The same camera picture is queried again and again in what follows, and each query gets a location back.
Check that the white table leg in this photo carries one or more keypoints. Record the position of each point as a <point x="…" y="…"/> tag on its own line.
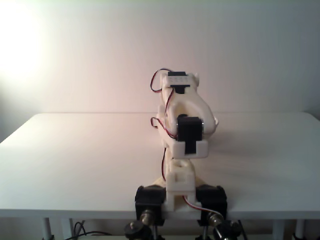
<point x="48" y="227"/>
<point x="278" y="230"/>
<point x="67" y="228"/>

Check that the black table clamp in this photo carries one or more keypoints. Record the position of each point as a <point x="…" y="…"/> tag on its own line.
<point x="212" y="197"/>
<point x="150" y="197"/>

